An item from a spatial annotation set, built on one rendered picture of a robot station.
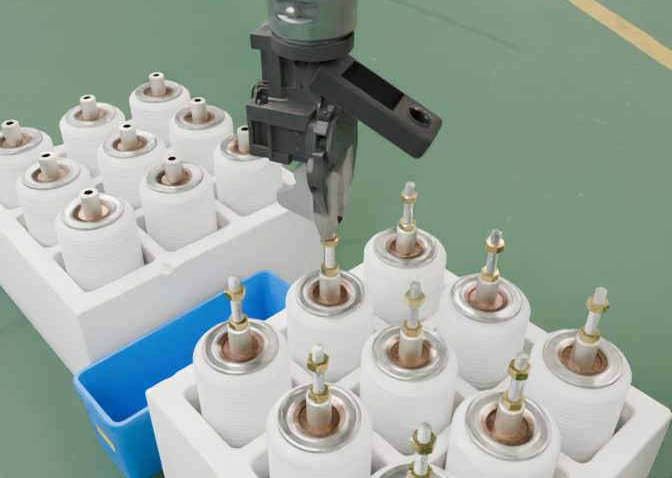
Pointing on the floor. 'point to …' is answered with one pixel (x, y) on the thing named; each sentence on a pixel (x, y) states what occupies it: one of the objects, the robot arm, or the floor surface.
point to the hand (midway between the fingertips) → (335, 225)
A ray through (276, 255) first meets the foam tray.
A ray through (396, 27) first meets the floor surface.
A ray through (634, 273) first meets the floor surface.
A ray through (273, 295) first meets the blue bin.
